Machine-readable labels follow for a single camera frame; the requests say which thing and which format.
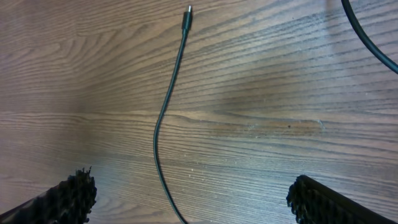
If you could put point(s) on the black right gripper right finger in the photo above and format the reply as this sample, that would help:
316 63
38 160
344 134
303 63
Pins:
314 203

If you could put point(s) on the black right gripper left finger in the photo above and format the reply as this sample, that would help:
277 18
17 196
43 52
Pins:
69 202

